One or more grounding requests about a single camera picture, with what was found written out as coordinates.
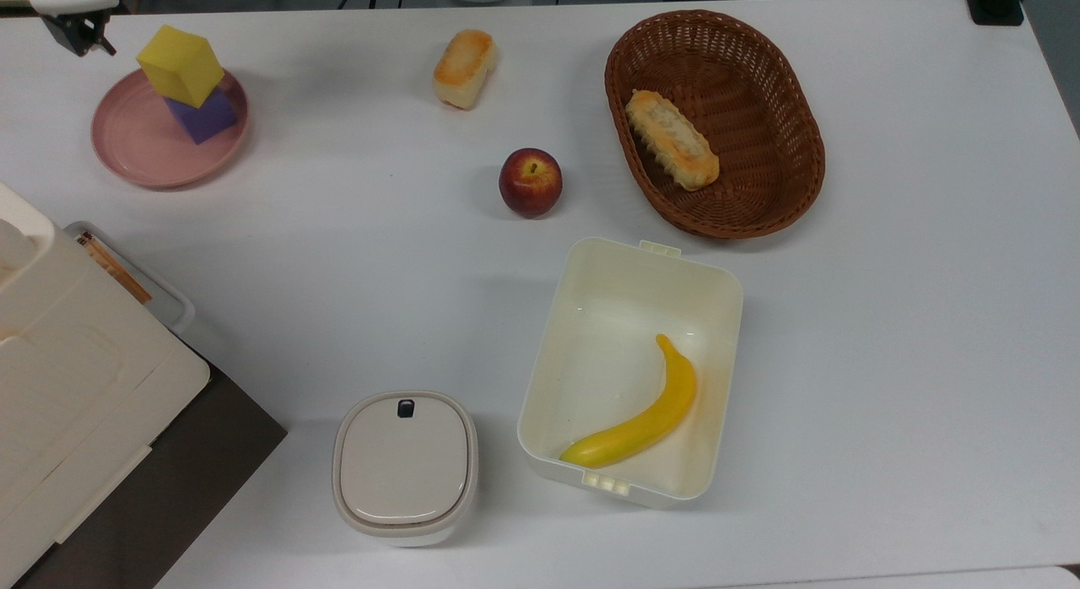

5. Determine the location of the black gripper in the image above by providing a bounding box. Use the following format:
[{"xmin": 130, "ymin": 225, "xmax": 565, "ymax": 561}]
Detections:
[{"xmin": 42, "ymin": 9, "xmax": 117, "ymax": 57}]

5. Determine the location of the yellow cube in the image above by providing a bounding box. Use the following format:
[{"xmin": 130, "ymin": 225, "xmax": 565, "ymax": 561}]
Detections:
[{"xmin": 137, "ymin": 25, "xmax": 225, "ymax": 109}]

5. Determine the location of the purple cube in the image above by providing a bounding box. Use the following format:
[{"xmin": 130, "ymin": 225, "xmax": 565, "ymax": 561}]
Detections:
[{"xmin": 165, "ymin": 87, "xmax": 239, "ymax": 145}]

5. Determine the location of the pink plate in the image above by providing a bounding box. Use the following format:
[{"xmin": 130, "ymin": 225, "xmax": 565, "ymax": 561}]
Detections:
[{"xmin": 91, "ymin": 68, "xmax": 251, "ymax": 190}]

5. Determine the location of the short golden bread bun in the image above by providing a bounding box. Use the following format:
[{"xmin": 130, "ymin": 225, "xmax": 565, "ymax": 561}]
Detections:
[{"xmin": 433, "ymin": 30, "xmax": 499, "ymax": 111}]

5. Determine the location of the dark brown drawer box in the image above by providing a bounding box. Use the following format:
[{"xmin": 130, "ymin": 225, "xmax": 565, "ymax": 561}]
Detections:
[{"xmin": 13, "ymin": 344, "xmax": 289, "ymax": 589}]

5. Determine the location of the red apple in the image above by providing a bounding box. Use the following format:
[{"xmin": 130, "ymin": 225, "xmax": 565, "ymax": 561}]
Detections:
[{"xmin": 499, "ymin": 148, "xmax": 564, "ymax": 219}]

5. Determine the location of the small white lidded bin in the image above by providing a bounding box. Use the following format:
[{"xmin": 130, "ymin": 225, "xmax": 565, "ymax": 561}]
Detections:
[{"xmin": 332, "ymin": 391, "xmax": 479, "ymax": 548}]

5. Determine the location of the long ridged bread loaf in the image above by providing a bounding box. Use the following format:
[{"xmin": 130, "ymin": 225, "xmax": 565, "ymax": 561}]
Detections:
[{"xmin": 625, "ymin": 89, "xmax": 721, "ymax": 192}]

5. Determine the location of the cream open plastic box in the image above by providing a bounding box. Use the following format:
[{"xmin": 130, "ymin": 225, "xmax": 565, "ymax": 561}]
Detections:
[{"xmin": 517, "ymin": 238, "xmax": 744, "ymax": 510}]

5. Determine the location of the yellow banana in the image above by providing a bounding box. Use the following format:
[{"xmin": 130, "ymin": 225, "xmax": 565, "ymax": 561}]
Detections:
[{"xmin": 559, "ymin": 334, "xmax": 698, "ymax": 469}]

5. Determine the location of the brown wicker basket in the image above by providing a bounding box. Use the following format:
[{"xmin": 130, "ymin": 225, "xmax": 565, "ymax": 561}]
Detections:
[{"xmin": 604, "ymin": 10, "xmax": 826, "ymax": 240}]

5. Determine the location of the cream cabinet with handles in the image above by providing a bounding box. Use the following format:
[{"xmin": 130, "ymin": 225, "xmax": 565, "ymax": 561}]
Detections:
[{"xmin": 0, "ymin": 181, "xmax": 211, "ymax": 588}]

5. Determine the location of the black camera stand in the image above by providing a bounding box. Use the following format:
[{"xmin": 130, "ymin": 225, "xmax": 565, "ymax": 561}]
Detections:
[{"xmin": 964, "ymin": 0, "xmax": 1027, "ymax": 26}]

